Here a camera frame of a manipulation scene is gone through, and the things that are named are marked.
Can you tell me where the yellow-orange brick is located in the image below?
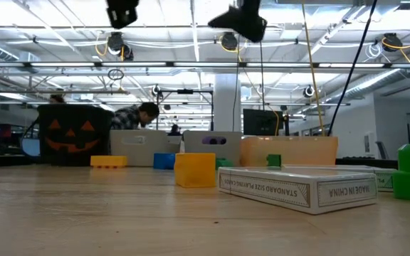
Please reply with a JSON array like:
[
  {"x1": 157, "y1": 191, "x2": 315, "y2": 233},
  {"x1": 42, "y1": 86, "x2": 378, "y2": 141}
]
[{"x1": 90, "y1": 155, "x2": 128, "y2": 169}]

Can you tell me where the small blue brick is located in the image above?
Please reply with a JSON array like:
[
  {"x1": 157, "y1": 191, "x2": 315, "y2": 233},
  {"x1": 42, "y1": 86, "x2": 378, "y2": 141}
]
[{"x1": 153, "y1": 152, "x2": 177, "y2": 170}]

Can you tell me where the small yellow brick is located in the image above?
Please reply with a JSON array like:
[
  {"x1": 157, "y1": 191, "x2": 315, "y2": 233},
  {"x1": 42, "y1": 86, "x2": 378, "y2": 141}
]
[{"x1": 174, "y1": 152, "x2": 217, "y2": 188}]

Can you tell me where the grey white card deck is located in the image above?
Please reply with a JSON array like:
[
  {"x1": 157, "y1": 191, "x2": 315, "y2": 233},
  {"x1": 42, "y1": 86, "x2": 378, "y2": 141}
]
[{"x1": 217, "y1": 166, "x2": 379, "y2": 216}]

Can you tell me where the white building column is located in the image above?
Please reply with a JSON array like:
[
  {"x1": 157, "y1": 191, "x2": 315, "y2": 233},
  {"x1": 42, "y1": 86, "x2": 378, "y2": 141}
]
[{"x1": 213, "y1": 73, "x2": 242, "y2": 133}]

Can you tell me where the black monitor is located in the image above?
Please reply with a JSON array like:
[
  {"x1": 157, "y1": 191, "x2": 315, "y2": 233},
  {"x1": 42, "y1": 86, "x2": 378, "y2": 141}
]
[{"x1": 242, "y1": 108, "x2": 285, "y2": 137}]

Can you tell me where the black pumpkin face bucket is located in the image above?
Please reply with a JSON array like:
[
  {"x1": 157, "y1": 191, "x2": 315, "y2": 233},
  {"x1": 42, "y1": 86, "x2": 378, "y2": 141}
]
[{"x1": 36, "y1": 103, "x2": 116, "y2": 167}]

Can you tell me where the grey plastic bin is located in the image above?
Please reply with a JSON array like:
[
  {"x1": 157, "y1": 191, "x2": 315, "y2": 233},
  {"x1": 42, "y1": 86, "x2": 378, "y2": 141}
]
[
  {"x1": 110, "y1": 129, "x2": 183, "y2": 167},
  {"x1": 182, "y1": 130, "x2": 243, "y2": 167}
]

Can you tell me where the orange plastic bin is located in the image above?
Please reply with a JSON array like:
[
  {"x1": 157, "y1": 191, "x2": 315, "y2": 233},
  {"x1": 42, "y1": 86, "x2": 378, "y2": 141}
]
[{"x1": 239, "y1": 136, "x2": 339, "y2": 168}]

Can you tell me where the pale blue rounded object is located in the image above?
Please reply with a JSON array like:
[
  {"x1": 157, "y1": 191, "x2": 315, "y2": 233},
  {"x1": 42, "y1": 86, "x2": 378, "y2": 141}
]
[{"x1": 21, "y1": 137, "x2": 41, "y2": 158}]

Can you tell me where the black hanging cable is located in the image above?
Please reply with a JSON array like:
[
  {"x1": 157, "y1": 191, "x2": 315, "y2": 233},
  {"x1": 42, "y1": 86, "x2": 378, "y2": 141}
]
[
  {"x1": 259, "y1": 41, "x2": 266, "y2": 112},
  {"x1": 231, "y1": 33, "x2": 242, "y2": 132}
]

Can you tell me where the yellow hanging cable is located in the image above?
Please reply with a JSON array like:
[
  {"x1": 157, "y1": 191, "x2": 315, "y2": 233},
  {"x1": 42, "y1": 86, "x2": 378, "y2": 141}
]
[{"x1": 300, "y1": 0, "x2": 327, "y2": 138}]

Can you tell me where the black background rig frame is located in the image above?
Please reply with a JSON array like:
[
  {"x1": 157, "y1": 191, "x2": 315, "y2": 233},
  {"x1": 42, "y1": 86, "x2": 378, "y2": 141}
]
[{"x1": 156, "y1": 89, "x2": 214, "y2": 132}]

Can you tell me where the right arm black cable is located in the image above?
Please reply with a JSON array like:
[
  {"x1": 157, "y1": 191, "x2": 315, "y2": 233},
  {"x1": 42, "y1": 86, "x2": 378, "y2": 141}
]
[{"x1": 327, "y1": 0, "x2": 379, "y2": 137}]

